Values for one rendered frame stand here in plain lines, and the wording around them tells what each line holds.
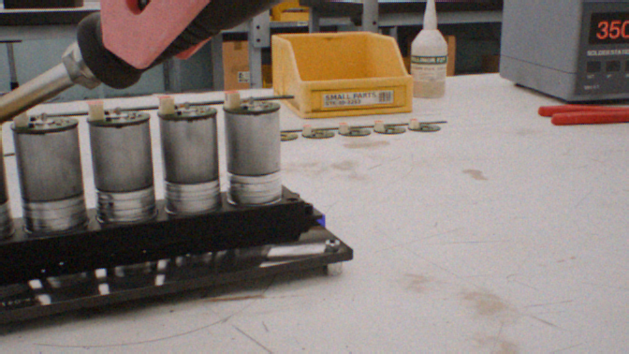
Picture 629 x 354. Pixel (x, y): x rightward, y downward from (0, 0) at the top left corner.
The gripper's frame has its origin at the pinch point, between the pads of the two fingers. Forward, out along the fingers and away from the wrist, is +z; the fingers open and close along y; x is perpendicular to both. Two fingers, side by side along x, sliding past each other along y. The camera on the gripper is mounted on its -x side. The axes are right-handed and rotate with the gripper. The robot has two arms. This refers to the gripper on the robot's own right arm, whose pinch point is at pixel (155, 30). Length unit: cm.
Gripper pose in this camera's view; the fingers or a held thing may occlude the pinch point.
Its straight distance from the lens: 22.5
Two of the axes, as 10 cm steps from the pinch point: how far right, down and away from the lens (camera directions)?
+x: 8.2, 5.4, -1.8
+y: -3.7, 2.6, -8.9
